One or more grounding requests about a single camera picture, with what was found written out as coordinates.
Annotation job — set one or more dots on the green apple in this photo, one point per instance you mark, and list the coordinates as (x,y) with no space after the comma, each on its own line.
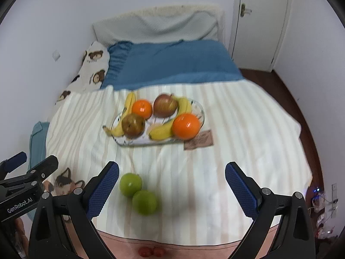
(130,184)
(144,202)

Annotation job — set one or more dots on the white wall socket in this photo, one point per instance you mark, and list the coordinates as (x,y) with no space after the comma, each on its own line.
(56,55)

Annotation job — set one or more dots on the grey quilted pillow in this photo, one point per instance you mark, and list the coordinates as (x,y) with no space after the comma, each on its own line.
(161,24)

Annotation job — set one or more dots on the white door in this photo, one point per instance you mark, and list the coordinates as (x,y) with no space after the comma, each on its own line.
(261,27)

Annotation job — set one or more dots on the oval floral ceramic plate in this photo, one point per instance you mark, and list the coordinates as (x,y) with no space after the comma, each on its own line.
(140,139)

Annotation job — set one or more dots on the white power strip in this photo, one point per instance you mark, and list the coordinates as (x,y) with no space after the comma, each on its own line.
(334,195)

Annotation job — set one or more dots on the person's left hand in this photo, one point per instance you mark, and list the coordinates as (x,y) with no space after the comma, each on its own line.
(21,234)

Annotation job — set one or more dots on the red cherry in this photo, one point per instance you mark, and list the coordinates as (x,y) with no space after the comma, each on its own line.
(144,251)
(158,251)

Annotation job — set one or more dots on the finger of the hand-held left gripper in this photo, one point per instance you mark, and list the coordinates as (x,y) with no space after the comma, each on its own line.
(45,167)
(13,162)

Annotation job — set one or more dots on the orange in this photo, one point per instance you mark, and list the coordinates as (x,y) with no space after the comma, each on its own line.
(142,108)
(186,126)

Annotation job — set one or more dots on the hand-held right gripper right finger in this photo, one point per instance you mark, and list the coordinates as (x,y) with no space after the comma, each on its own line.
(241,188)

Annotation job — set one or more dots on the blue bed sheet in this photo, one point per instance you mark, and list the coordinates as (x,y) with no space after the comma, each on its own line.
(175,62)

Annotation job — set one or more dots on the striped cat print blanket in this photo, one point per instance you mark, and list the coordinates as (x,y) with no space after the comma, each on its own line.
(229,151)

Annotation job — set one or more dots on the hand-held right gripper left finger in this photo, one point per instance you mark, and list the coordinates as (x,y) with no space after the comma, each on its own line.
(103,188)

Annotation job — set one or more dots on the brown green pear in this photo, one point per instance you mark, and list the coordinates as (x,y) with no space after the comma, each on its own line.
(133,125)

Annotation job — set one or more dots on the yellow banana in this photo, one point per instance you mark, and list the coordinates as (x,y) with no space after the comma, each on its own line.
(118,128)
(164,130)

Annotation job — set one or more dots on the red apple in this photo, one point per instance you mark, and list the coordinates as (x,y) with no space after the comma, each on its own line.
(165,105)

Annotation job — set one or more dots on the white bear print pillow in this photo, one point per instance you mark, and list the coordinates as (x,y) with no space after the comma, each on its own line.
(91,67)

